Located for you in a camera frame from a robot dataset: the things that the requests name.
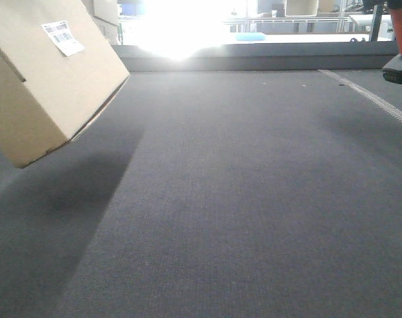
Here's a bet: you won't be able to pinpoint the tan cardboard package box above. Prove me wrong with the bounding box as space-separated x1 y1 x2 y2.
0 1 129 168

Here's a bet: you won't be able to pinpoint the blue flat tray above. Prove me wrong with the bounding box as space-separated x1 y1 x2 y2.
234 32 266 42

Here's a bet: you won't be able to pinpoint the stacked cardboard boxes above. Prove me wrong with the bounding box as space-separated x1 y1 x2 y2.
82 0 119 45

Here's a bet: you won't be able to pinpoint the white plastic bin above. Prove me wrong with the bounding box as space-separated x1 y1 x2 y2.
285 0 319 17

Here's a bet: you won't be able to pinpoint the white barcode shipping label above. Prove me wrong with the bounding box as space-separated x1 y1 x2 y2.
41 21 84 57

